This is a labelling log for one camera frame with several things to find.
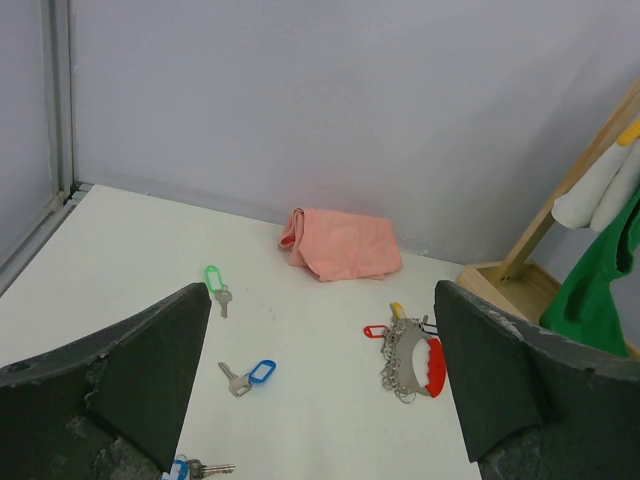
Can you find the green shirt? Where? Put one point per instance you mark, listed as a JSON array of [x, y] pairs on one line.
[[584, 309]]

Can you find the key with dark blue tag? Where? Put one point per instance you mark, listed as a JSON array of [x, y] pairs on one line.
[[184, 468]]

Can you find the metal key organizer red handle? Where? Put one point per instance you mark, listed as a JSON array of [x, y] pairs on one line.
[[414, 363]]

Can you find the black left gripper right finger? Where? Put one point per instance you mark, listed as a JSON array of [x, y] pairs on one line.
[[533, 404]]

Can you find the white garment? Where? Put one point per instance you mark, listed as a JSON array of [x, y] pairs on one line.
[[602, 192]]

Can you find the key with green tag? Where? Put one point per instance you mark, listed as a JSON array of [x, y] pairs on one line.
[[218, 288]]

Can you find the yellow hanger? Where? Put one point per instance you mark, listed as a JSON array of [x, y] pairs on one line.
[[630, 134]]

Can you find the aluminium corner frame post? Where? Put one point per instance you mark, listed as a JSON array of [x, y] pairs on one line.
[[39, 184]]

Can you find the folded pink cloth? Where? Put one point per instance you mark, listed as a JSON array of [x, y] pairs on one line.
[[339, 246]]

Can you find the wooden clothes rack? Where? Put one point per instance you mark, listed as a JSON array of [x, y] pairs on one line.
[[518, 285]]

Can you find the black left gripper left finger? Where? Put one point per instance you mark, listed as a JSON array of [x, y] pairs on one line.
[[110, 405]]

